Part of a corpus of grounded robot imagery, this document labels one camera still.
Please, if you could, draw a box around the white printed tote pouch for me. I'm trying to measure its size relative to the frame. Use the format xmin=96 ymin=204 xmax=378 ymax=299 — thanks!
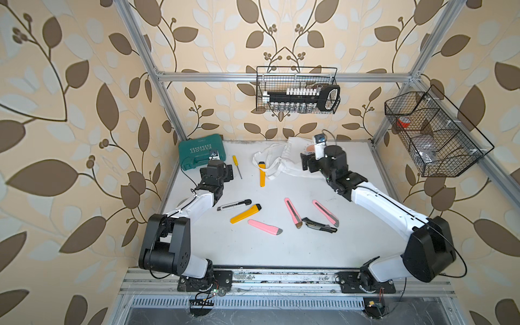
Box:
xmin=252 ymin=137 xmax=322 ymax=180

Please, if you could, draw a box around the large yellow utility knife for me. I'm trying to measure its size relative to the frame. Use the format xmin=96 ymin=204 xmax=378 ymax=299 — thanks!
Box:
xmin=230 ymin=204 xmax=262 ymax=224

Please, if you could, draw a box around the pink knife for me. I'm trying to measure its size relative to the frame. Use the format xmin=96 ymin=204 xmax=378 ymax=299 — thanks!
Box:
xmin=312 ymin=200 xmax=339 ymax=228
xmin=284 ymin=198 xmax=303 ymax=229
xmin=248 ymin=219 xmax=283 ymax=236

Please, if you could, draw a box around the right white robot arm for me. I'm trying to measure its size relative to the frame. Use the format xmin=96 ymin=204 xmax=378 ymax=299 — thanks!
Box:
xmin=300 ymin=145 xmax=460 ymax=291

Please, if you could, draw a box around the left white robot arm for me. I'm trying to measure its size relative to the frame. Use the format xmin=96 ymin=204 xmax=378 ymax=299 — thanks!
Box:
xmin=138 ymin=160 xmax=234 ymax=279

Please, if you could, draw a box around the silver black utility knife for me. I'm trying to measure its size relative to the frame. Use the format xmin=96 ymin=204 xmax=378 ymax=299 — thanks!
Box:
xmin=217 ymin=199 xmax=252 ymax=211

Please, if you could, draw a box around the yellow knife near pouch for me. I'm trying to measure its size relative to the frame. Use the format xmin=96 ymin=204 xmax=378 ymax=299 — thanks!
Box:
xmin=258 ymin=161 xmax=266 ymax=188

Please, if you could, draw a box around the green plastic tool case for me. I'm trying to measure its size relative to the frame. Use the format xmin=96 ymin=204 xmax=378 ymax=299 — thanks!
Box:
xmin=179 ymin=134 xmax=226 ymax=171

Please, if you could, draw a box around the black socket bit holder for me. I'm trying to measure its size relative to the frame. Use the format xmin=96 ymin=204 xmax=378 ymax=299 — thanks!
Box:
xmin=260 ymin=85 xmax=341 ymax=114

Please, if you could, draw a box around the red item in basket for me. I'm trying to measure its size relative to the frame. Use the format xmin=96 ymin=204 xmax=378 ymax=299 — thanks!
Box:
xmin=396 ymin=116 xmax=411 ymax=129

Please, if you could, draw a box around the clear plastic bag in basket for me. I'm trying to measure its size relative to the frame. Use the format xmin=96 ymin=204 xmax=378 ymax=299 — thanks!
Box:
xmin=411 ymin=135 xmax=440 ymax=163

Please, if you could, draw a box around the yellow handle screwdriver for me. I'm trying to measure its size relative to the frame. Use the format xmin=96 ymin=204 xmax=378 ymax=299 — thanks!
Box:
xmin=232 ymin=155 xmax=243 ymax=180

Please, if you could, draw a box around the back black wire basket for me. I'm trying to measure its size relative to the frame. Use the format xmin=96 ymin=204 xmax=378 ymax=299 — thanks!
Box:
xmin=255 ymin=65 xmax=341 ymax=115

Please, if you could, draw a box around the black wire basket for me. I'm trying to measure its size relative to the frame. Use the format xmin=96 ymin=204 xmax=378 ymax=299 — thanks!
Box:
xmin=255 ymin=65 xmax=341 ymax=115
xmin=385 ymin=85 xmax=495 ymax=177

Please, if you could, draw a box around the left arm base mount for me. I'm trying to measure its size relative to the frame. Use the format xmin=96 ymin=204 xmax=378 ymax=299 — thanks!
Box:
xmin=177 ymin=269 xmax=233 ymax=295

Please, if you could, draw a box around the right black wire basket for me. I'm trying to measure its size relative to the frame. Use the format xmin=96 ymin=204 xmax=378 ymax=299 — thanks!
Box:
xmin=385 ymin=85 xmax=495 ymax=177

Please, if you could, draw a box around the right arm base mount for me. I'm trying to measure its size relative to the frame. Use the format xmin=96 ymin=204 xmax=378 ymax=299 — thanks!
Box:
xmin=335 ymin=271 xmax=396 ymax=294

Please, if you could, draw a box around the aluminium front rail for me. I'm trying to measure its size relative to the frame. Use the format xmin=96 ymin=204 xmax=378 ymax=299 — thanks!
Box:
xmin=119 ymin=265 xmax=456 ymax=298

